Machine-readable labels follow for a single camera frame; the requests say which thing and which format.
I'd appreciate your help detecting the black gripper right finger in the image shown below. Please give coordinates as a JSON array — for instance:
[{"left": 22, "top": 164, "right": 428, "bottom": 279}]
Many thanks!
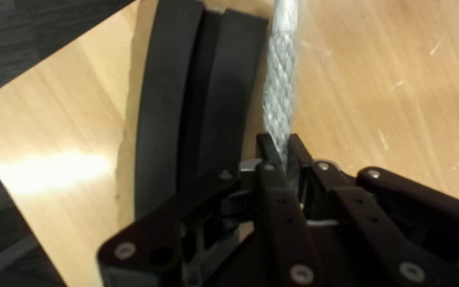
[{"left": 288, "top": 132, "right": 459, "bottom": 287}]

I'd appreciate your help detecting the light wooden counter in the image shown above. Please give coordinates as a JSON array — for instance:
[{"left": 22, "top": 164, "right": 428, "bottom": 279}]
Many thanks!
[{"left": 0, "top": 0, "right": 459, "bottom": 287}]

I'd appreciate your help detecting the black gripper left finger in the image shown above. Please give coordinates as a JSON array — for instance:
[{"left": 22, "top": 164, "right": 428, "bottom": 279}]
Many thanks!
[{"left": 95, "top": 132, "right": 330, "bottom": 287}]

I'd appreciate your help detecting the white braided rope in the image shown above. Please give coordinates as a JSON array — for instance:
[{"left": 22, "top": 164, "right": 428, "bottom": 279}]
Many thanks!
[{"left": 260, "top": 0, "right": 301, "bottom": 172}]

